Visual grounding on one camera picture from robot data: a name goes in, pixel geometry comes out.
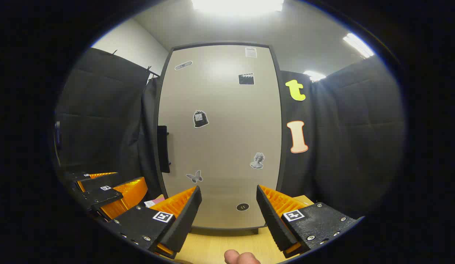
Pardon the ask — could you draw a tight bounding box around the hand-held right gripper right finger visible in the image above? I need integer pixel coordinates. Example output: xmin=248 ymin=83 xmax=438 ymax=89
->
xmin=256 ymin=184 xmax=362 ymax=258

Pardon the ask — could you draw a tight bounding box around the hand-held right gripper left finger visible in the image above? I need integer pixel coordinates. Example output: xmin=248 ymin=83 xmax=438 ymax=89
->
xmin=103 ymin=185 xmax=203 ymax=260

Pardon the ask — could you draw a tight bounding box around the black cabinet door handle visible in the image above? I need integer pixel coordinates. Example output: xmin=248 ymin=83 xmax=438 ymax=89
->
xmin=157 ymin=125 xmax=171 ymax=173

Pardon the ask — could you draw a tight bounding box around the beige cabinet door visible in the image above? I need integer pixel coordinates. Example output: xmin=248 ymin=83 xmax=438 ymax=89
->
xmin=158 ymin=45 xmax=283 ymax=230

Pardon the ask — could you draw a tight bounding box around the pink and white card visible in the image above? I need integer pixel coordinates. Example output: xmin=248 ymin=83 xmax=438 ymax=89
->
xmin=144 ymin=194 xmax=165 ymax=208

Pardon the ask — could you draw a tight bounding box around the black backdrop cloth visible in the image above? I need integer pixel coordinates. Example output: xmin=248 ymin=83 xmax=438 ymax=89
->
xmin=55 ymin=47 xmax=406 ymax=220

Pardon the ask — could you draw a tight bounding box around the small ceiling light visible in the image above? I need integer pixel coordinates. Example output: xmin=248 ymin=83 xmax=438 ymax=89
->
xmin=304 ymin=70 xmax=327 ymax=82

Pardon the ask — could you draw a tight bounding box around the long ceiling strip light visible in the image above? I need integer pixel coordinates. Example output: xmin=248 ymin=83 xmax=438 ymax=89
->
xmin=342 ymin=33 xmax=375 ymax=58

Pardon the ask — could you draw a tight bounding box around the large ceiling light panel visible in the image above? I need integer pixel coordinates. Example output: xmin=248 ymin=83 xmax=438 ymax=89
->
xmin=192 ymin=0 xmax=285 ymax=16

